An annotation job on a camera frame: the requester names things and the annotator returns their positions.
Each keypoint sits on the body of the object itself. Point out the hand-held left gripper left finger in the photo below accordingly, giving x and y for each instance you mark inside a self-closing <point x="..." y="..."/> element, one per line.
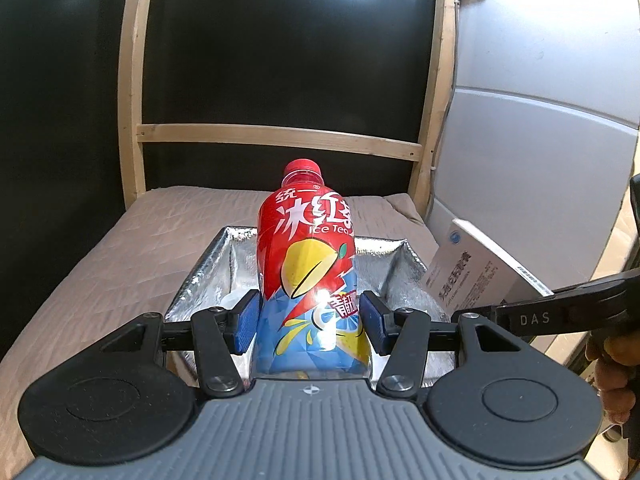
<point x="246" y="322"/>

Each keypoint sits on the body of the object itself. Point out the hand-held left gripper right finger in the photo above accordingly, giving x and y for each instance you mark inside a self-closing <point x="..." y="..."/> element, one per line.
<point x="372" y="321"/>

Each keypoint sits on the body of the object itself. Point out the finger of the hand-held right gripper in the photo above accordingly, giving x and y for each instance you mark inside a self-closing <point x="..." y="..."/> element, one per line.
<point x="550" y="316"/>

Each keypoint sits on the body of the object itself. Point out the blue insulated foil-lined bag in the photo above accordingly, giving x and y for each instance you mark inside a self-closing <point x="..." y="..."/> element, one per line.
<point x="385" y="265"/>

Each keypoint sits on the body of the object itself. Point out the red iced tea bottle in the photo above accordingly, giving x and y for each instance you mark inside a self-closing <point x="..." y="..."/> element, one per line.
<point x="305" y="260"/>

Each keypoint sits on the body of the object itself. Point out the white cardboard box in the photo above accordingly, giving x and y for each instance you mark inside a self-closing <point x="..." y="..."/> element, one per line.
<point x="475" y="270"/>

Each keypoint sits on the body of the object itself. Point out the person's right hand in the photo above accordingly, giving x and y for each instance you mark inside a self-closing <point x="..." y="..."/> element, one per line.
<point x="615" y="365"/>

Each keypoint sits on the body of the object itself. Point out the white cabinet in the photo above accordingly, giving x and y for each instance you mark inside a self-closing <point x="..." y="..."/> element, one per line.
<point x="525" y="110"/>

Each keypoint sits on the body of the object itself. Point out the wooden frame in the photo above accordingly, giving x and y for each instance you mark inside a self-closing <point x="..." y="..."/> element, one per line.
<point x="280" y="140"/>

